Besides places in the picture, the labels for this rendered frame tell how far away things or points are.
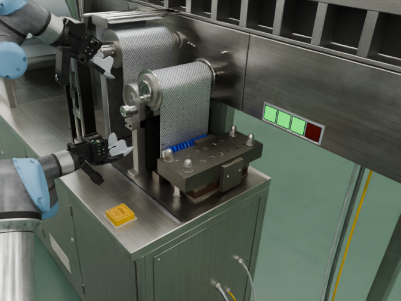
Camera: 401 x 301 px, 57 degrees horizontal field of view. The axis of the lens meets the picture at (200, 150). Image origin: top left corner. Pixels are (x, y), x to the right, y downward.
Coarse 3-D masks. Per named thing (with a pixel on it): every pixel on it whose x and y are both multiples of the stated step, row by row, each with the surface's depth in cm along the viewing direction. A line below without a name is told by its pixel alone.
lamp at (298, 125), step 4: (292, 120) 126; (296, 120) 125; (300, 120) 124; (292, 124) 127; (296, 124) 126; (300, 124) 125; (304, 124) 123; (292, 128) 128; (296, 128) 126; (300, 128) 125; (296, 132) 127; (300, 132) 126
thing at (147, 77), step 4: (140, 76) 130; (144, 76) 128; (148, 76) 126; (140, 80) 131; (148, 80) 127; (152, 80) 125; (152, 84) 126; (152, 88) 126; (156, 88) 125; (156, 92) 126; (156, 96) 126; (152, 100) 129; (156, 100) 127; (148, 104) 131; (152, 104) 129
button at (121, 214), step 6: (108, 210) 123; (114, 210) 123; (120, 210) 123; (126, 210) 123; (108, 216) 122; (114, 216) 120; (120, 216) 120; (126, 216) 120; (132, 216) 122; (114, 222) 119; (120, 222) 119
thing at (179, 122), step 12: (204, 96) 141; (168, 108) 131; (180, 108) 135; (192, 108) 139; (204, 108) 144; (168, 120) 134; (180, 120) 138; (192, 120) 142; (204, 120) 147; (168, 132) 136; (180, 132) 140; (192, 132) 145; (204, 132) 150; (168, 144) 139
